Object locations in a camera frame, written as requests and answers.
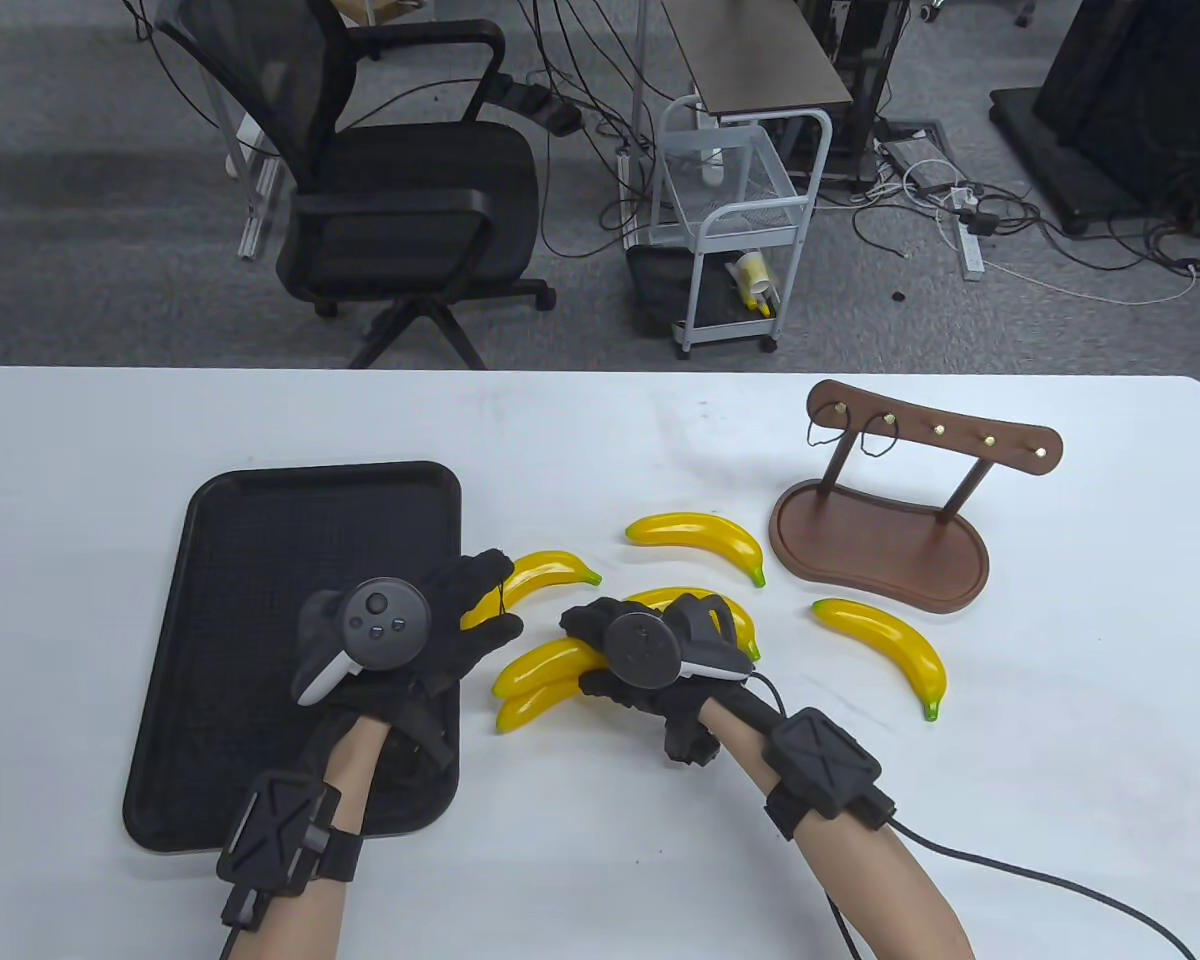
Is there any person's right hand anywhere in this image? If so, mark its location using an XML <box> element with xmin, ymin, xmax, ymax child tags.
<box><xmin>559</xmin><ymin>597</ymin><xmax>737</xmax><ymax>728</ymax></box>

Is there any person's left hand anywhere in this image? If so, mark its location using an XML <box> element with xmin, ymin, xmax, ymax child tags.
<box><xmin>308</xmin><ymin>547</ymin><xmax>525</xmax><ymax>738</ymax></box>

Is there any yellow plastic banana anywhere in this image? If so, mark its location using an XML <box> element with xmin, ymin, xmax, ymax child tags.
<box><xmin>811</xmin><ymin>597</ymin><xmax>949</xmax><ymax>722</ymax></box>
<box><xmin>497</xmin><ymin>675</ymin><xmax>601</xmax><ymax>734</ymax></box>
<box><xmin>626</xmin><ymin>512</ymin><xmax>767</xmax><ymax>589</ymax></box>
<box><xmin>625</xmin><ymin>587</ymin><xmax>762</xmax><ymax>663</ymax></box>
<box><xmin>493</xmin><ymin>637</ymin><xmax>603</xmax><ymax>701</ymax></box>
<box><xmin>460</xmin><ymin>550</ymin><xmax>603</xmax><ymax>633</ymax></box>

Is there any black left forearm tracker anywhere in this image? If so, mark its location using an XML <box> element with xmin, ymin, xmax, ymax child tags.
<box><xmin>216</xmin><ymin>770</ymin><xmax>365</xmax><ymax>933</ymax></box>

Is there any person's right forearm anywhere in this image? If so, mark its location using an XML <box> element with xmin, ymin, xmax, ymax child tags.
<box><xmin>705</xmin><ymin>688</ymin><xmax>976</xmax><ymax>960</ymax></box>

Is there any black right forearm tracker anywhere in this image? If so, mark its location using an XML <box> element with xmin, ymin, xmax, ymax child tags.
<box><xmin>763</xmin><ymin>707</ymin><xmax>897</xmax><ymax>843</ymax></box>

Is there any grey right hand controller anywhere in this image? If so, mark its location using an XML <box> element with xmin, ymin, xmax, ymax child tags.
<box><xmin>603</xmin><ymin>593</ymin><xmax>754</xmax><ymax>692</ymax></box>

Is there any grey hand controller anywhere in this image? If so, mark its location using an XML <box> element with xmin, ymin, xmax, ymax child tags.
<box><xmin>603</xmin><ymin>593</ymin><xmax>754</xmax><ymax>692</ymax></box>
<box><xmin>292</xmin><ymin>578</ymin><xmax>432</xmax><ymax>709</ymax></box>

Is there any grey left hand controller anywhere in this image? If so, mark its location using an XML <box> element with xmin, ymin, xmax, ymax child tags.
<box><xmin>292</xmin><ymin>578</ymin><xmax>432</xmax><ymax>709</ymax></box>

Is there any black plastic tray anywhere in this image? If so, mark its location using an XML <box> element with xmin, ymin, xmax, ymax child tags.
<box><xmin>123</xmin><ymin>461</ymin><xmax>462</xmax><ymax>854</ymax></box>

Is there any brown wooden hook stand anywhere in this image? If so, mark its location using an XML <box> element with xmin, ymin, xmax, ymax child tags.
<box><xmin>768</xmin><ymin>379</ymin><xmax>1064</xmax><ymax>613</ymax></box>

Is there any black mesh office chair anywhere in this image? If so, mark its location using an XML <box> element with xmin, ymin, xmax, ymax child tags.
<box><xmin>153</xmin><ymin>0</ymin><xmax>558</xmax><ymax>371</ymax></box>

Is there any grey floor socket box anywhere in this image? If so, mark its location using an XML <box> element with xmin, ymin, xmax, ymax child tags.
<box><xmin>875</xmin><ymin>125</ymin><xmax>952</xmax><ymax>192</ymax></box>

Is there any brown side table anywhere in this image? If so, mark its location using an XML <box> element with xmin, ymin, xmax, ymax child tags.
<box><xmin>660</xmin><ymin>0</ymin><xmax>854</xmax><ymax>126</ymax></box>

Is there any brown cardboard box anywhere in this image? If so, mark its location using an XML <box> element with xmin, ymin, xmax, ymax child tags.
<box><xmin>335</xmin><ymin>0</ymin><xmax>431</xmax><ymax>27</ymax></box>

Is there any black equipment stand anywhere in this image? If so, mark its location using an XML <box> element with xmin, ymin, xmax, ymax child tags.
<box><xmin>990</xmin><ymin>0</ymin><xmax>1200</xmax><ymax>237</ymax></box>

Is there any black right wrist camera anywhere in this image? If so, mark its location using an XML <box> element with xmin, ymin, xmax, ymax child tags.
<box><xmin>663</xmin><ymin>700</ymin><xmax>723</xmax><ymax>769</ymax></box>

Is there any white wire cart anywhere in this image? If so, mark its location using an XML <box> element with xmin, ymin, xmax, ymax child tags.
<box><xmin>653</xmin><ymin>95</ymin><xmax>833</xmax><ymax>359</ymax></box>

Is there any white aluminium frame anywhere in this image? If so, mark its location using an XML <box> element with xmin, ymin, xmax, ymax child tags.
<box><xmin>224</xmin><ymin>110</ymin><xmax>287</xmax><ymax>262</ymax></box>

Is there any black right tracker cable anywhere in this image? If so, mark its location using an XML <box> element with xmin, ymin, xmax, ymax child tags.
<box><xmin>828</xmin><ymin>815</ymin><xmax>1200</xmax><ymax>960</ymax></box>

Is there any white floor cable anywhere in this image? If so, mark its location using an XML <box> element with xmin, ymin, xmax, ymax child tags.
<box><xmin>978</xmin><ymin>252</ymin><xmax>1200</xmax><ymax>307</ymax></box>

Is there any black desk frame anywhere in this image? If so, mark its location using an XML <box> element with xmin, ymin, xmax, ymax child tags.
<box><xmin>800</xmin><ymin>0</ymin><xmax>912</xmax><ymax>191</ymax></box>

